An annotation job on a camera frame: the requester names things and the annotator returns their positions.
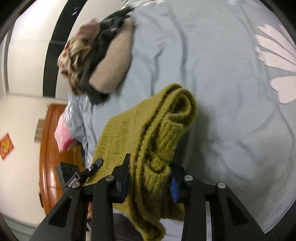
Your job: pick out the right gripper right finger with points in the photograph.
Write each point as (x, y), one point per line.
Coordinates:
(213, 207)

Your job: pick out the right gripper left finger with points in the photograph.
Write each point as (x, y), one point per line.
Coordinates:
(67, 219)

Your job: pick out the olive green knitted sweater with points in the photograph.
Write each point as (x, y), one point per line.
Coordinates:
(150, 132)

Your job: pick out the pink folded clothes stack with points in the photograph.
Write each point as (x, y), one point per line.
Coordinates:
(65, 141)

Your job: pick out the wooden headboard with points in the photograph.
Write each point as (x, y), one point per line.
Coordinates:
(50, 158)

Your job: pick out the beige patterned garment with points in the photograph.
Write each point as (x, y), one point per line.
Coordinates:
(72, 60)

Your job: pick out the beige fuzzy garment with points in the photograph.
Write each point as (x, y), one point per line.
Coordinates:
(114, 66)

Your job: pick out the pink fluffy garment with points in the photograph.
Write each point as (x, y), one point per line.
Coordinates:
(88, 31)

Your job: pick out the dark grey garment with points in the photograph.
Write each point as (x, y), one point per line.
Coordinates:
(109, 27)

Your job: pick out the light blue floral duvet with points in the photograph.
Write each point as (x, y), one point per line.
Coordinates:
(238, 60)

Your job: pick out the red wall decoration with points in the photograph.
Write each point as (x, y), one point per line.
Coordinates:
(6, 146)

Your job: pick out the black wall stripe panel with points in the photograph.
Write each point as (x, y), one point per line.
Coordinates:
(58, 40)

